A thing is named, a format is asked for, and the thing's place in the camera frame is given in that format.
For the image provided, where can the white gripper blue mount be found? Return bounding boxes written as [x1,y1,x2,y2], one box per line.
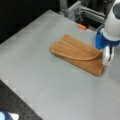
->
[95,26,120,65]

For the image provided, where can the orange-brown terry towel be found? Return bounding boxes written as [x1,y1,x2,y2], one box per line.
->
[50,35,105,76]

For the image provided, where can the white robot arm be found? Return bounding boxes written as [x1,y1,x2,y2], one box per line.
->
[95,0,120,65]

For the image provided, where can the small orange block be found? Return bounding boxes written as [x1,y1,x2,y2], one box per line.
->
[77,23,86,30]

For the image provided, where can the black perforated breadboard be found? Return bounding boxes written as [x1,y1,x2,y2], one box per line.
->
[0,80,43,120]

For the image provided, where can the blue-white object at corner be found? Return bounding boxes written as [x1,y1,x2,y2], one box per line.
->
[0,112,19,120]

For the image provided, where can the aluminium frame rail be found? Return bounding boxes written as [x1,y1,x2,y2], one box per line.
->
[59,0,105,24]

